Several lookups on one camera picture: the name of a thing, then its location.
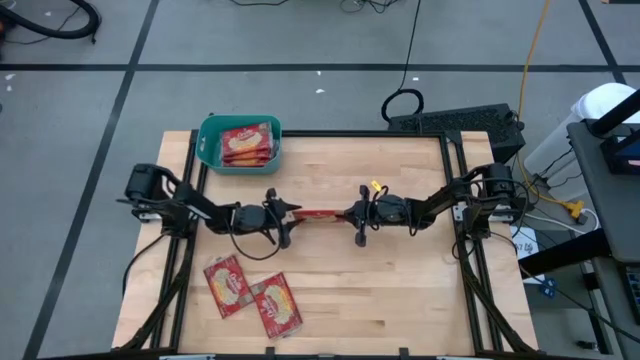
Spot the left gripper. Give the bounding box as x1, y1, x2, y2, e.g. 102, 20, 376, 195
262, 187, 303, 250

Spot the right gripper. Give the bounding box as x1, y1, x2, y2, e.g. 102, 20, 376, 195
341, 184, 377, 248

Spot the teal plastic basket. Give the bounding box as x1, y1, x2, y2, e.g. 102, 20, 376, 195
194, 113, 284, 177

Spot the white paper sheet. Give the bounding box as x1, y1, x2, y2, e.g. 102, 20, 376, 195
510, 225, 540, 261

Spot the blue tag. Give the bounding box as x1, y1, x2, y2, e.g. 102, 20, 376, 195
538, 276, 559, 300

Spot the black desk crossbar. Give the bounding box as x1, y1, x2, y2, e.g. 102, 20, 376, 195
517, 228, 612, 277

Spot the grey side desk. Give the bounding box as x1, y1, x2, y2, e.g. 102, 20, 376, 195
566, 119, 640, 360

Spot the white plastic bin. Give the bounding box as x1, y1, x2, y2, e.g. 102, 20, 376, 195
523, 82, 639, 176

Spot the dark electronic device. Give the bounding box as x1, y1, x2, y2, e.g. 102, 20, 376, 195
599, 134, 640, 176

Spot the black pole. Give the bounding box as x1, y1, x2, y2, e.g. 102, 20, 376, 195
589, 88, 640, 137

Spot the black keyboard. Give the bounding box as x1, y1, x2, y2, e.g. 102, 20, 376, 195
622, 264, 640, 326

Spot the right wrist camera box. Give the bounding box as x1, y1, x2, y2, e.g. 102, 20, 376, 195
349, 202, 374, 229

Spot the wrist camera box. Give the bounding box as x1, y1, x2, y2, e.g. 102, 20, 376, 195
263, 198, 291, 224
349, 202, 374, 229

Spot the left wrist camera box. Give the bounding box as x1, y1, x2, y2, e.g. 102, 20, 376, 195
263, 198, 291, 224

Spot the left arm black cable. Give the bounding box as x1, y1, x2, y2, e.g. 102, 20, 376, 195
224, 199, 289, 262

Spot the black aluminium table frame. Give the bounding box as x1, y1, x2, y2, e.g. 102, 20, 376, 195
119, 128, 541, 360

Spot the black hanging cable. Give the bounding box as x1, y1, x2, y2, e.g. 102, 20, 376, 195
380, 0, 426, 125

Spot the thick yellow cable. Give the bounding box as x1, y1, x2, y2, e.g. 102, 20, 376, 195
517, 0, 587, 221

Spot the black corrugated hose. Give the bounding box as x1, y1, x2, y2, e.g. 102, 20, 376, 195
0, 0, 103, 46

